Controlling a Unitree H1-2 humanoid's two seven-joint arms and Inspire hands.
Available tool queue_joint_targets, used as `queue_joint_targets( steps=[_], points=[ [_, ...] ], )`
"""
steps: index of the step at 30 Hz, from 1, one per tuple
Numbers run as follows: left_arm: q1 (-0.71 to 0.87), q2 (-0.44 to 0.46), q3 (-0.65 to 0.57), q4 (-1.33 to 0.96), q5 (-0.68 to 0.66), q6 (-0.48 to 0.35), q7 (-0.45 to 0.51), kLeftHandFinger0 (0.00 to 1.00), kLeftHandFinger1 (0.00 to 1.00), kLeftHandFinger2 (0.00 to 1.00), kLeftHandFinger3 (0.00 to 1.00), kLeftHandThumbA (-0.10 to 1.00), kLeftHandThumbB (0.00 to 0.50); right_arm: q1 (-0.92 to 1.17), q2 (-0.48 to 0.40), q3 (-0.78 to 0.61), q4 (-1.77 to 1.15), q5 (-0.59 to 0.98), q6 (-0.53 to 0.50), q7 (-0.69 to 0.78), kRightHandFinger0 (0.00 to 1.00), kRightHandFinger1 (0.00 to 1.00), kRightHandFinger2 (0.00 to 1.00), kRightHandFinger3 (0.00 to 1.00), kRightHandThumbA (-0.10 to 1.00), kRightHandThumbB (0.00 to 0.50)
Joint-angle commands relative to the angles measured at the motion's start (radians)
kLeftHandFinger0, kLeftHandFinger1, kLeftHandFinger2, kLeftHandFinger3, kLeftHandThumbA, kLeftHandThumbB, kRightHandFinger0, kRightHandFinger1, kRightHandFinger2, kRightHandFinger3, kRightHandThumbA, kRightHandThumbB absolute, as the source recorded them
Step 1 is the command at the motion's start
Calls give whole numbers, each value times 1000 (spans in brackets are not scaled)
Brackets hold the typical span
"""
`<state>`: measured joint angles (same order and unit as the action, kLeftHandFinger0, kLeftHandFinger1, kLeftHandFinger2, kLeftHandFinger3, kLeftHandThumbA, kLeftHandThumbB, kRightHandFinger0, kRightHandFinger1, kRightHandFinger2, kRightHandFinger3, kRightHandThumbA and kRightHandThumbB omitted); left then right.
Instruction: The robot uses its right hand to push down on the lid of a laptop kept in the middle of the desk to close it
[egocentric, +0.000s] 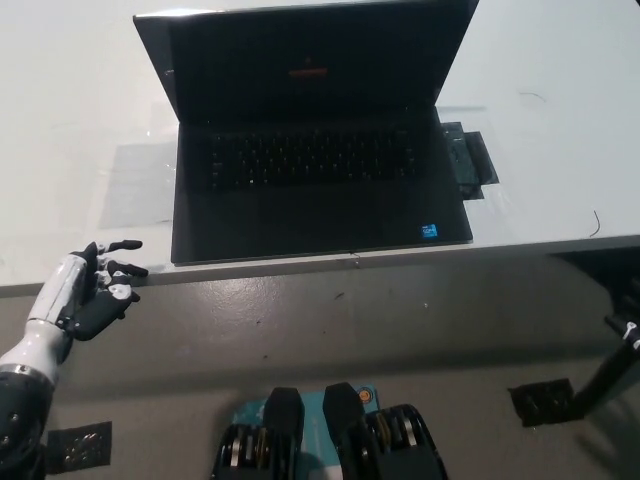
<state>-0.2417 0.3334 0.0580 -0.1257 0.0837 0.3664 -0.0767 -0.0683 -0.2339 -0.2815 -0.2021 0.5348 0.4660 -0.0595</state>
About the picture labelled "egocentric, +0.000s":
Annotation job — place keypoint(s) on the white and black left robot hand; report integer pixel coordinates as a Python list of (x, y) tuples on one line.
[(70, 290)]

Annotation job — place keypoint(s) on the dark grey Dell laptop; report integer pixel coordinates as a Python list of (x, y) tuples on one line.
[(320, 210)]

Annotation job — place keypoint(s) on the black tape patch on desk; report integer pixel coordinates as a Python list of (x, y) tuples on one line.
[(472, 160)]

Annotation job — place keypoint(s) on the white zip tie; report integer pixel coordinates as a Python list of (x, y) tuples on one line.
[(628, 331)]

